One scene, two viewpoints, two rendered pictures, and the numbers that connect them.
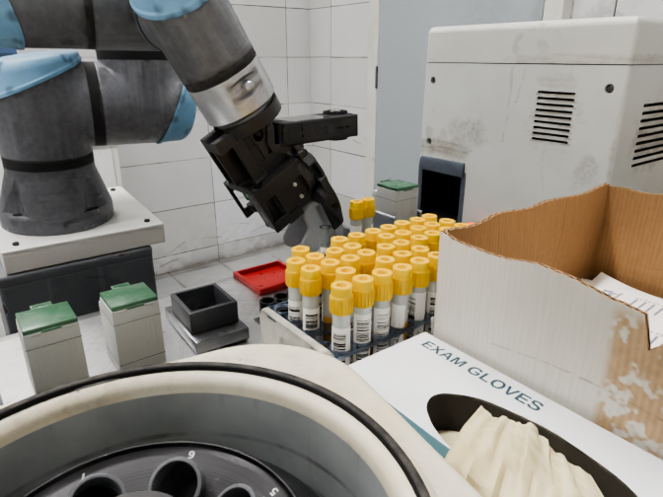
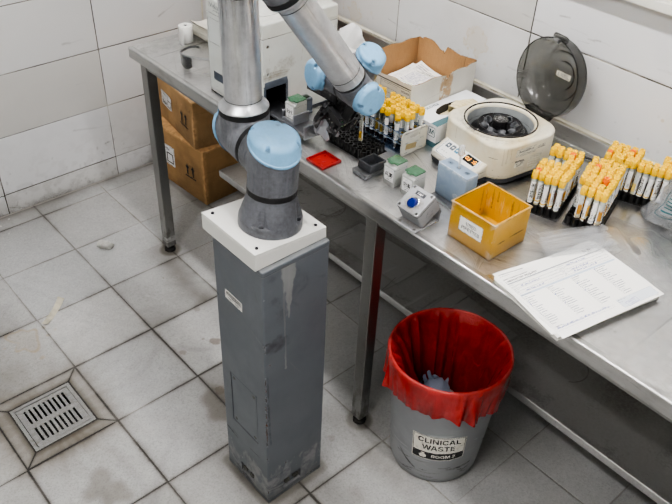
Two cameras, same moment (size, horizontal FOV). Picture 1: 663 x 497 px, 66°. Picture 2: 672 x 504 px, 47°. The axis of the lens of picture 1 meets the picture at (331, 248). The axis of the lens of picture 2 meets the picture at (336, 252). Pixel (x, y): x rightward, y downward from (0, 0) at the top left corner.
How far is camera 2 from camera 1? 2.16 m
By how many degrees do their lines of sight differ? 82
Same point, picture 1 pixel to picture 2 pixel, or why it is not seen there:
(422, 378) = (431, 114)
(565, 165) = not seen: hidden behind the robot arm
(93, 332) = (379, 194)
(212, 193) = not seen: outside the picture
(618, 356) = (441, 85)
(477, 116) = (290, 54)
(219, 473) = (481, 121)
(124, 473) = (485, 128)
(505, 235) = (391, 82)
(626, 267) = not seen: hidden behind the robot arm
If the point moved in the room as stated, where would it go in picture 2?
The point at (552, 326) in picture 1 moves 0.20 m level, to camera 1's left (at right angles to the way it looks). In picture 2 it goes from (432, 88) to (445, 122)
